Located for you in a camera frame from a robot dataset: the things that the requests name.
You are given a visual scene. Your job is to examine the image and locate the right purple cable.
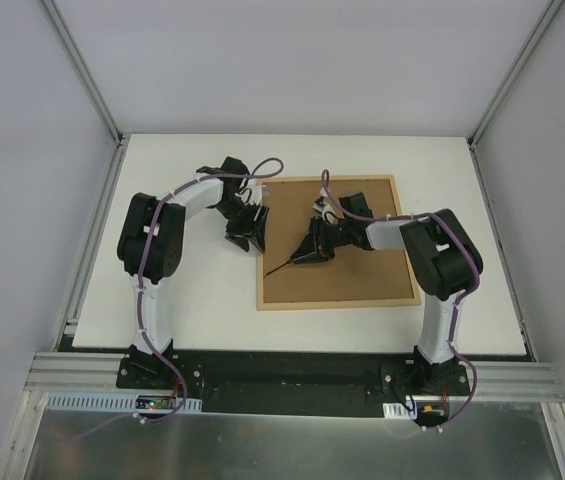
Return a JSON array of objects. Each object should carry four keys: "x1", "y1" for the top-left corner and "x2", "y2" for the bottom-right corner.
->
[{"x1": 320, "y1": 168, "x2": 478, "y2": 441}]

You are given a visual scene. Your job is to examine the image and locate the left aluminium corner post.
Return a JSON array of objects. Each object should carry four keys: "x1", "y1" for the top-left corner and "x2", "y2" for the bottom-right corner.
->
[{"x1": 38, "y1": 0, "x2": 123, "y2": 145}]

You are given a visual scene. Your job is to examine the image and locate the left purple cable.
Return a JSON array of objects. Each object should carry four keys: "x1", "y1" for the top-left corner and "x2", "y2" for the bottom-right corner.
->
[{"x1": 61, "y1": 157, "x2": 284, "y2": 441}]

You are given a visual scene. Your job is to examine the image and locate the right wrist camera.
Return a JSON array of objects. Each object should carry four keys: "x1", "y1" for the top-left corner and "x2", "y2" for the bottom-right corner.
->
[{"x1": 313, "y1": 196, "x2": 338, "y2": 223}]

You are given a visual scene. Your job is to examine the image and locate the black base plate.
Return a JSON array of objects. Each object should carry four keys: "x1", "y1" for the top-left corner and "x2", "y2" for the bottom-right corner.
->
[{"x1": 116, "y1": 347, "x2": 470, "y2": 418}]

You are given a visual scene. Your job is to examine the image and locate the left white cable duct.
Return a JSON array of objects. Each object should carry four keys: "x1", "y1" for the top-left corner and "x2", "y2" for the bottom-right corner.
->
[{"x1": 47, "y1": 392, "x2": 202, "y2": 415}]

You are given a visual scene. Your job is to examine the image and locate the wooden picture frame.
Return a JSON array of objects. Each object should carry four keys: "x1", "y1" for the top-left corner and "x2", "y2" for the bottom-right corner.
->
[{"x1": 257, "y1": 177, "x2": 422, "y2": 311}]

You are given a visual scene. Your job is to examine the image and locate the aluminium rail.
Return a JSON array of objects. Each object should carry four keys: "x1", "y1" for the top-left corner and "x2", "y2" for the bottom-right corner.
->
[{"x1": 25, "y1": 349, "x2": 128, "y2": 394}]

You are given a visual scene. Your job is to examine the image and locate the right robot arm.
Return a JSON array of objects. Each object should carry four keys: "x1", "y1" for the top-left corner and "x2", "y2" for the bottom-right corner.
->
[{"x1": 289, "y1": 192, "x2": 483, "y2": 395}]

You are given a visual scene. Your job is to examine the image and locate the purple cable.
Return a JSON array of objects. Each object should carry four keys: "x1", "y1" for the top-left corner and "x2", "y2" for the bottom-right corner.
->
[
  {"x1": 61, "y1": 157, "x2": 284, "y2": 441},
  {"x1": 320, "y1": 168, "x2": 478, "y2": 441}
]

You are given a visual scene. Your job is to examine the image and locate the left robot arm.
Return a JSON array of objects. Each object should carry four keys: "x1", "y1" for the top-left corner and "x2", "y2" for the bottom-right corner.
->
[{"x1": 117, "y1": 157, "x2": 283, "y2": 389}]

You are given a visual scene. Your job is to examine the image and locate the white cable duct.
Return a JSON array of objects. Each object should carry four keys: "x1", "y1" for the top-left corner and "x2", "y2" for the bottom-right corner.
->
[
  {"x1": 47, "y1": 392, "x2": 202, "y2": 415},
  {"x1": 382, "y1": 403, "x2": 418, "y2": 421}
]

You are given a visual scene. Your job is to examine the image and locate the red handled screwdriver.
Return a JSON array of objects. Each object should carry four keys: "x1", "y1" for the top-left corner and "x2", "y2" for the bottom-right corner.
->
[{"x1": 263, "y1": 259, "x2": 295, "y2": 278}]

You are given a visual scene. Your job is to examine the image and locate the right white cable duct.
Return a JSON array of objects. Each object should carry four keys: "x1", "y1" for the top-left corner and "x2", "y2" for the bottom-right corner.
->
[{"x1": 382, "y1": 403, "x2": 418, "y2": 421}]

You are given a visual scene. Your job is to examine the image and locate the aluminium corner post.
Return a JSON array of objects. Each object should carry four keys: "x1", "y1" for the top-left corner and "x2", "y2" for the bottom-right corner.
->
[
  {"x1": 38, "y1": 0, "x2": 123, "y2": 145},
  {"x1": 467, "y1": 0, "x2": 565, "y2": 150}
]

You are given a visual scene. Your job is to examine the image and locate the right aluminium corner post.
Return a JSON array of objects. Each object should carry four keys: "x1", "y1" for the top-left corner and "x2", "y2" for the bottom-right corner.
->
[{"x1": 467, "y1": 0, "x2": 565, "y2": 150}]

